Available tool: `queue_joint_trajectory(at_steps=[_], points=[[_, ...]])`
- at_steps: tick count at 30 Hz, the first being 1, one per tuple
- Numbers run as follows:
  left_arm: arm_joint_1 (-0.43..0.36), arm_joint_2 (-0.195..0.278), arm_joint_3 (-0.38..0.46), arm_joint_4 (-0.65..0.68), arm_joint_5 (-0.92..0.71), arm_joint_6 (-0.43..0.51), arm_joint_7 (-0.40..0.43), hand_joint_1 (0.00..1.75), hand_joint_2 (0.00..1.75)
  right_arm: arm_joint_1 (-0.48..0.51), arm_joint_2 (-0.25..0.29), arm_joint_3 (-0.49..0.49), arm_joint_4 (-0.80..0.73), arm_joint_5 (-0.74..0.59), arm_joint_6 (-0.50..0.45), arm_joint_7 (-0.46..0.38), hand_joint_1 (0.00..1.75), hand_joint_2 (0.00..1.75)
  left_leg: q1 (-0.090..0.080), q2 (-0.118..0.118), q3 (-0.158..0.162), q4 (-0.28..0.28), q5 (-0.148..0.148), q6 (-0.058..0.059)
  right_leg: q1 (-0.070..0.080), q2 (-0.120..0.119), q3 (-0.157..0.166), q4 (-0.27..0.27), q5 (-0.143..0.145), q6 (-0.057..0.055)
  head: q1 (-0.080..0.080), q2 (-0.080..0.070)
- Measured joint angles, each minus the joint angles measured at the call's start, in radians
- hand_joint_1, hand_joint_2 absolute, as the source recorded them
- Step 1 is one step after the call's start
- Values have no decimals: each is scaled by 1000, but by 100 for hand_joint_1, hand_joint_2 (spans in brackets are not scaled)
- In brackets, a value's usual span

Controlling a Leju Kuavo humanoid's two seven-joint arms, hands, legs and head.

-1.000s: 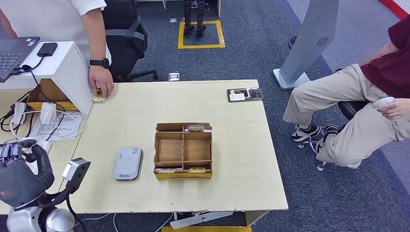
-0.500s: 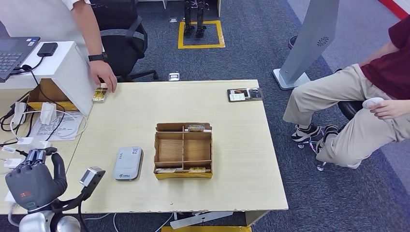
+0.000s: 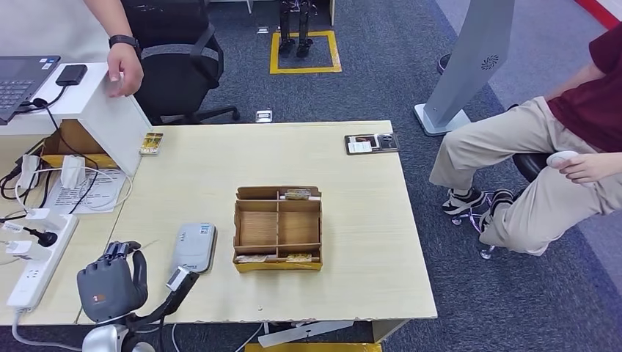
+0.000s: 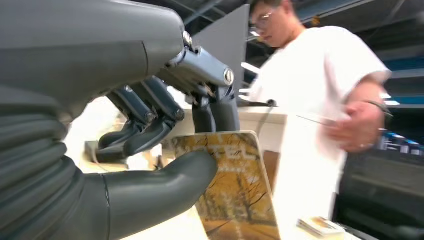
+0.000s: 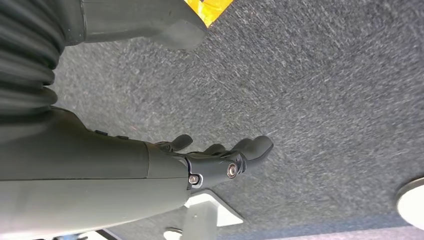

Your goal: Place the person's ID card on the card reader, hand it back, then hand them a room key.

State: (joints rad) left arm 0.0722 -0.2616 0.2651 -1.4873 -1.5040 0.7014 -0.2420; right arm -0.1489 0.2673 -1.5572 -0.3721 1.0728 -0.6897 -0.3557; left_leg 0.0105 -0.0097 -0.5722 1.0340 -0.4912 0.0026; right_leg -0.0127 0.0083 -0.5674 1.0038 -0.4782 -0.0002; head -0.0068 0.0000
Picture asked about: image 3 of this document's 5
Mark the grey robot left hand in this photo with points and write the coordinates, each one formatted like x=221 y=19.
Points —
x=109 y=291

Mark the standing person's left hand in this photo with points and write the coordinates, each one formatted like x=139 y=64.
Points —
x=125 y=70

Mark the seated person's left hand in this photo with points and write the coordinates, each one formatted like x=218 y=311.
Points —
x=583 y=167

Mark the white handheld controller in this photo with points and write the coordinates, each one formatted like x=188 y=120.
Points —
x=559 y=158

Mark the yellow patterned card stack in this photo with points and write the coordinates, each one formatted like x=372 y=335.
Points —
x=151 y=144

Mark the patterned room key card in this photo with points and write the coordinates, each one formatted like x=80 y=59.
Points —
x=250 y=259
x=299 y=258
x=297 y=195

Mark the brown cardboard organizer box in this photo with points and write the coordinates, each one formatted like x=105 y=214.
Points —
x=257 y=228

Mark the seated person's left forearm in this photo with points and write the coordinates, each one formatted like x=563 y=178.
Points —
x=613 y=165

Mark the standing person's left forearm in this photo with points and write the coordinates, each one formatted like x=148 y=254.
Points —
x=107 y=17

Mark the seated person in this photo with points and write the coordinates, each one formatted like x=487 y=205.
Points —
x=559 y=194

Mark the standing person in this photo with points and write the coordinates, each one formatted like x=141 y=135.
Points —
x=104 y=19

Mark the grey card reader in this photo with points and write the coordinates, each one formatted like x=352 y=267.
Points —
x=194 y=243

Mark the black wristwatch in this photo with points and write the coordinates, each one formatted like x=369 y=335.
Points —
x=122 y=40

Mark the black office chair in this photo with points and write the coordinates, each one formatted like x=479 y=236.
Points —
x=170 y=82

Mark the black stool seat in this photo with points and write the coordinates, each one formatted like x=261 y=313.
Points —
x=532 y=165

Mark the black power brick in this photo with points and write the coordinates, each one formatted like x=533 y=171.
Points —
x=72 y=74

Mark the white desk riser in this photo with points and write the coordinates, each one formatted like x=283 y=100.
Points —
x=82 y=104

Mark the white power strip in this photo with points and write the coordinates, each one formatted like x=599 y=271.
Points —
x=29 y=286

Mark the black plug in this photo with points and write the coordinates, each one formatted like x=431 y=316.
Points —
x=47 y=238

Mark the cardboard box with yellow tape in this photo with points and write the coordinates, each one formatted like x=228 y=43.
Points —
x=73 y=141

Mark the black and white sneaker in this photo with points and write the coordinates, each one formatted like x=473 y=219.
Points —
x=461 y=203
x=500 y=198

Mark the printed paper sheet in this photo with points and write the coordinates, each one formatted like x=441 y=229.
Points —
x=104 y=194

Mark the white plug adapter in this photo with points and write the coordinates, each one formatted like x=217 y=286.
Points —
x=44 y=218

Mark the small white charger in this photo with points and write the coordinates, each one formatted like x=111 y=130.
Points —
x=19 y=248

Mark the dark grey laptop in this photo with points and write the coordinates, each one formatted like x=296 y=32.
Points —
x=19 y=82

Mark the white power adapter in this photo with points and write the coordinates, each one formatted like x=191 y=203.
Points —
x=28 y=170
x=73 y=172

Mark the chrome stool caster base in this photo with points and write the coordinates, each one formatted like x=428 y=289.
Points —
x=472 y=219

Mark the small metal floor plate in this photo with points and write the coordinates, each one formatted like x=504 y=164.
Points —
x=263 y=30
x=264 y=116

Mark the grey kiosk stand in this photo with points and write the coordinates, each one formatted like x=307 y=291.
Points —
x=471 y=53

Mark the black robot legs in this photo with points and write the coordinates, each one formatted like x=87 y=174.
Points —
x=285 y=29

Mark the yellow floor tape square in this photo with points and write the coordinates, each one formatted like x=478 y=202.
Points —
x=306 y=69

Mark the yellow floor tape strip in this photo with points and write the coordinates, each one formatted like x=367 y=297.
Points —
x=311 y=348

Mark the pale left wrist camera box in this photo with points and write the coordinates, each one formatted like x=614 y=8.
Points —
x=176 y=279

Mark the white bracket under table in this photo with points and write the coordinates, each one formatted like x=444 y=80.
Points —
x=301 y=333

